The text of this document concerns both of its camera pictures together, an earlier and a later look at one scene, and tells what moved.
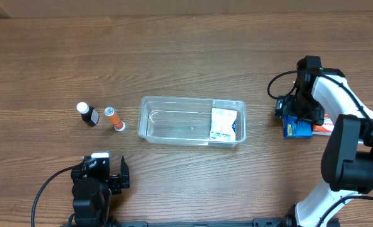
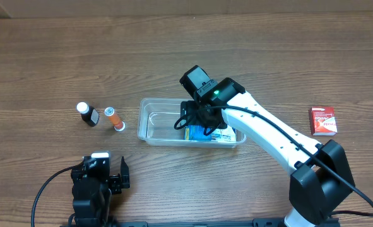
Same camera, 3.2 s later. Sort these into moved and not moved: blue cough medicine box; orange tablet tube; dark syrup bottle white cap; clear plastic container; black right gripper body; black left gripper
Moved: black right gripper body; blue cough medicine box
Not moved: dark syrup bottle white cap; clear plastic container; orange tablet tube; black left gripper
